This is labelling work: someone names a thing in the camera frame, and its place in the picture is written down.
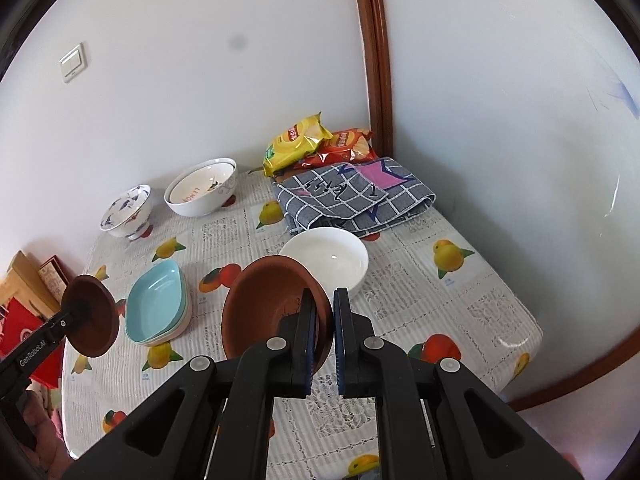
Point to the green plastic plate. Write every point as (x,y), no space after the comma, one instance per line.
(184,310)

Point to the brown wooden baseboard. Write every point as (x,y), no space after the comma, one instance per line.
(590,365)

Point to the yellow chip bag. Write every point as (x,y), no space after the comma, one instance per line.
(295,142)

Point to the plain white bowl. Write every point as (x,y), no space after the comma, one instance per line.
(325,260)

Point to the white light switch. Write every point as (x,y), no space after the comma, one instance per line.
(73,62)

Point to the white bowl with lettering inside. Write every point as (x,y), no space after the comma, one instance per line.
(200,182)

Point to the blue patterned white footed bowl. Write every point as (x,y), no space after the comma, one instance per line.
(125,210)

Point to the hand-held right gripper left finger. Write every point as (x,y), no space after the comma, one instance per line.
(310,345)

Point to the small brown bowl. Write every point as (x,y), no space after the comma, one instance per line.
(95,320)
(265,295)

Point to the red paper bag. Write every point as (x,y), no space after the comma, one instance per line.
(20,332)

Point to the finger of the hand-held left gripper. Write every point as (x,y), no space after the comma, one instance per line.
(75,311)

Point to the teal plastic plate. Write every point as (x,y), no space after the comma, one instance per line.
(152,300)

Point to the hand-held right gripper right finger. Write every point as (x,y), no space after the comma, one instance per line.
(341,345)

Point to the white bowl grey swirl pattern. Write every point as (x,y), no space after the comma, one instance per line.
(200,205)

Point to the brown wooden door frame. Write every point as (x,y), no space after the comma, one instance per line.
(375,60)

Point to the grey checked cloth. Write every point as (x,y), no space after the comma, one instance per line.
(360,195)

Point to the red chip bag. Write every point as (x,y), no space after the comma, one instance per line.
(345,147)

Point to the fruit print tablecloth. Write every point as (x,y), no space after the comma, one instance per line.
(450,305)

